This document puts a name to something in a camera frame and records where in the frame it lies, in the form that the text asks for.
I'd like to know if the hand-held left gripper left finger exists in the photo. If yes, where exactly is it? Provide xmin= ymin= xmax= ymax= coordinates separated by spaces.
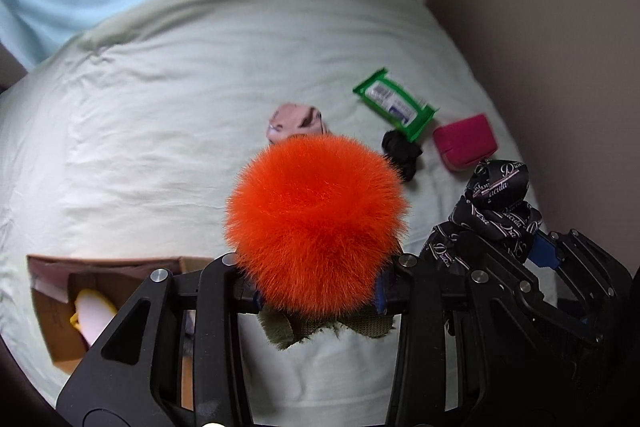
xmin=56 ymin=253 xmax=264 ymax=427

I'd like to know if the green wet wipes packet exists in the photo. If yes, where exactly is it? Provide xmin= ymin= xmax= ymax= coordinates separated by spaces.
xmin=352 ymin=67 xmax=441 ymax=142

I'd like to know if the black printed scrunchie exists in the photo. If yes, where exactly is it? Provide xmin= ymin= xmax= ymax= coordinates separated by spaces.
xmin=422 ymin=158 xmax=543 ymax=280

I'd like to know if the pale green bed sheet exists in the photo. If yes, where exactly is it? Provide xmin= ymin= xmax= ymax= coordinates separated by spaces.
xmin=0 ymin=0 xmax=563 ymax=420

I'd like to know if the pink and yellow plush toy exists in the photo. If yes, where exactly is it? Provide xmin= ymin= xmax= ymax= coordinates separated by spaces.
xmin=70 ymin=288 xmax=120 ymax=350

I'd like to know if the plain black scrunchie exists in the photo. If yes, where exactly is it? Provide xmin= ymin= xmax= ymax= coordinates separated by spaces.
xmin=381 ymin=129 xmax=425 ymax=182

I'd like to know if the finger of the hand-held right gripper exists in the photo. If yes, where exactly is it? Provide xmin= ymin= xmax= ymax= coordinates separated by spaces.
xmin=452 ymin=231 xmax=603 ymax=347
xmin=527 ymin=228 xmax=635 ymax=324

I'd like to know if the pink sock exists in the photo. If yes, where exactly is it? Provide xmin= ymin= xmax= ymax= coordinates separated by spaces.
xmin=266 ymin=103 xmax=332 ymax=145

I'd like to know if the olive green cloth piece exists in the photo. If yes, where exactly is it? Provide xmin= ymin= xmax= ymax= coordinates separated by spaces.
xmin=257 ymin=306 xmax=398 ymax=352

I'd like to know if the magenta pouch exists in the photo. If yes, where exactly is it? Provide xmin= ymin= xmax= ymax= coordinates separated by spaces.
xmin=432 ymin=113 xmax=499 ymax=170

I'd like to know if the orange fluffy pom-pom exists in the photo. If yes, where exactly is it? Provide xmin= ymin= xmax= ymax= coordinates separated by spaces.
xmin=223 ymin=134 xmax=411 ymax=322

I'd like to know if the cardboard box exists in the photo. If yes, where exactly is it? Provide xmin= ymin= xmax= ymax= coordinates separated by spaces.
xmin=26 ymin=254 xmax=217 ymax=410

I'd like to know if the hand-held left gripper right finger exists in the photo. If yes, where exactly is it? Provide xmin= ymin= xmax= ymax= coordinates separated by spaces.
xmin=374 ymin=253 xmax=581 ymax=427

